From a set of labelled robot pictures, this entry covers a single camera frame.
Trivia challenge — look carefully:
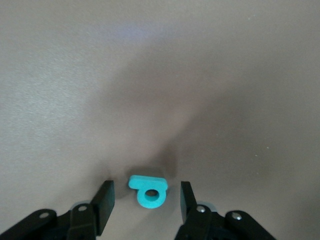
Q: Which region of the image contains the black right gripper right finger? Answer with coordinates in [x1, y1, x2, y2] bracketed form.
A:
[174, 181, 276, 240]

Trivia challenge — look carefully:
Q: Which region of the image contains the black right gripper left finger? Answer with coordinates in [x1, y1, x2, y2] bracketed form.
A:
[0, 179, 116, 240]

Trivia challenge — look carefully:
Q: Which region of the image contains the teal foam letter p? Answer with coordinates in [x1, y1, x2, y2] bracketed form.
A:
[128, 174, 168, 209]

